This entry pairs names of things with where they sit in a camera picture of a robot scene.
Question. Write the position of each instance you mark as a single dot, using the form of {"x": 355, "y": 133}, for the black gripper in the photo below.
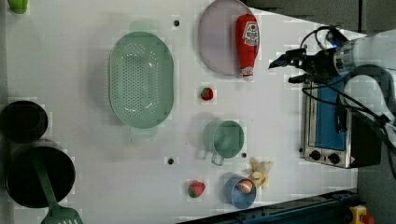
{"x": 320, "y": 67}

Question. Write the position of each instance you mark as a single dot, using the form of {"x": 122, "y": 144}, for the peeled banana toy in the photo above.
{"x": 260, "y": 172}

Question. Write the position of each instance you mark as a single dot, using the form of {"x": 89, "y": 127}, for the lilac round plate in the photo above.
{"x": 216, "y": 36}

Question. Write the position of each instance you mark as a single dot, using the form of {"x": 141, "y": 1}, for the green slotted spatula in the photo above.
{"x": 57, "y": 214}

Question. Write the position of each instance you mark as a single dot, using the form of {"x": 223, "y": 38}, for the small black pot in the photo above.
{"x": 23, "y": 122}

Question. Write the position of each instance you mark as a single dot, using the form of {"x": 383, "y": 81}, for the silver black toaster oven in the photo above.
{"x": 336, "y": 135}

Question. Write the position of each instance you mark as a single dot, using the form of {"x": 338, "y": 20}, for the blue mug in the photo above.
{"x": 237, "y": 198}

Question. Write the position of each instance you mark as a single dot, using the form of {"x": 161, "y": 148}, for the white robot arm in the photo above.
{"x": 366, "y": 65}

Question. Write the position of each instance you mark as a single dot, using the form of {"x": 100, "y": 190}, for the blue metal frame rail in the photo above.
{"x": 329, "y": 208}

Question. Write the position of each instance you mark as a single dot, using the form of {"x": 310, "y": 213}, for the large red strawberry toy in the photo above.
{"x": 196, "y": 189}

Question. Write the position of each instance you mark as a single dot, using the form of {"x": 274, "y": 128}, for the green oval colander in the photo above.
{"x": 141, "y": 79}

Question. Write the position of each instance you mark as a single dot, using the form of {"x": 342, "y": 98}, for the small red strawberry toy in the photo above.
{"x": 207, "y": 94}

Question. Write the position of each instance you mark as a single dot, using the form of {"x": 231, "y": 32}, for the bright green toy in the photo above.
{"x": 18, "y": 6}

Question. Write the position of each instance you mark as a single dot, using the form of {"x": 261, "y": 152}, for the red plush ketchup bottle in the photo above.
{"x": 247, "y": 43}

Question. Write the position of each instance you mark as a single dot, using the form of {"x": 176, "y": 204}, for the yellow red clamp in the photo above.
{"x": 360, "y": 215}

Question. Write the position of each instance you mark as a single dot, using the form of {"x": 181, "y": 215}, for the green mug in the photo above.
{"x": 224, "y": 139}

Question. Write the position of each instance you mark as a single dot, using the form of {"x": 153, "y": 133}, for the large black pan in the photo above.
{"x": 23, "y": 184}

